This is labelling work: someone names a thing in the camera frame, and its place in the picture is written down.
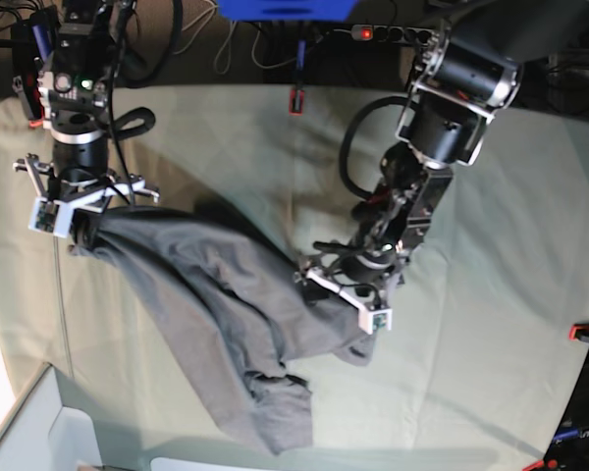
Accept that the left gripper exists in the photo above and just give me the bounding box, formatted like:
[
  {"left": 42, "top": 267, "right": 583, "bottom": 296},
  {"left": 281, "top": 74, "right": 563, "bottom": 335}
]
[{"left": 350, "top": 161, "right": 454, "bottom": 289}]

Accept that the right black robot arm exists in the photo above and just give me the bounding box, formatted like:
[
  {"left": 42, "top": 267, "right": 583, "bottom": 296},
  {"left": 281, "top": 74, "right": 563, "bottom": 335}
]
[{"left": 13, "top": 1, "right": 184, "bottom": 238}]

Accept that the blue plastic mount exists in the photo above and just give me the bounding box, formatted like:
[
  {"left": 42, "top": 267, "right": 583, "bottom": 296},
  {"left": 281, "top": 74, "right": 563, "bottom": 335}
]
[{"left": 217, "top": 0, "right": 357, "bottom": 22}]

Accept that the grey t-shirt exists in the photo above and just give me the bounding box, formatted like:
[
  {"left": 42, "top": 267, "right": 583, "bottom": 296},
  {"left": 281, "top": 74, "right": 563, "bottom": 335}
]
[{"left": 72, "top": 206, "right": 378, "bottom": 455}]

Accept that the grey looped cable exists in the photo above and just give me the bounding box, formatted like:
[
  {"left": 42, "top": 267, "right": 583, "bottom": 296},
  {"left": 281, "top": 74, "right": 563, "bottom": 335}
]
[{"left": 176, "top": 0, "right": 300, "bottom": 76}]

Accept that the red clamp bottom right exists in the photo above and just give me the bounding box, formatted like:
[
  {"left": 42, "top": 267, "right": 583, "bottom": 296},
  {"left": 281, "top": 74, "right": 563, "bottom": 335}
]
[{"left": 522, "top": 458, "right": 560, "bottom": 471}]

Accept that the red black clamp far left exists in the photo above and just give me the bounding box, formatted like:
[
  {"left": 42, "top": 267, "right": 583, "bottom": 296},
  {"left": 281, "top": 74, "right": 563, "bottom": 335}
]
[{"left": 12, "top": 58, "right": 44, "bottom": 128}]

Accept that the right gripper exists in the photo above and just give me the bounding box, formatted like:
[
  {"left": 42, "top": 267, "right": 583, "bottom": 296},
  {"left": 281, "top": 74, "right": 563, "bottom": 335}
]
[{"left": 50, "top": 110, "right": 109, "bottom": 245}]

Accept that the red black clamp centre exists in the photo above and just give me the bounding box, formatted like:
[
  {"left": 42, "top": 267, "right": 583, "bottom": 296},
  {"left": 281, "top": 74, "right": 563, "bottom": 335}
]
[{"left": 289, "top": 39, "right": 306, "bottom": 116}]

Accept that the white storage bin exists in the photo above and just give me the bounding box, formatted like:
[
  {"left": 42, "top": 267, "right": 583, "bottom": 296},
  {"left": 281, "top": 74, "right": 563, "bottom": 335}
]
[{"left": 0, "top": 363, "right": 103, "bottom": 470}]

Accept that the black power strip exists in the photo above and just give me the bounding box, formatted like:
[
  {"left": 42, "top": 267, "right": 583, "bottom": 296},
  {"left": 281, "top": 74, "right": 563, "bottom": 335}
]
[{"left": 348, "top": 24, "right": 436, "bottom": 46}]

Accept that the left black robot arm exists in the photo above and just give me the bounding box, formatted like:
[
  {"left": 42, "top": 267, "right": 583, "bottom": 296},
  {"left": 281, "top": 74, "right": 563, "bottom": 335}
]
[{"left": 325, "top": 1, "right": 589, "bottom": 288}]

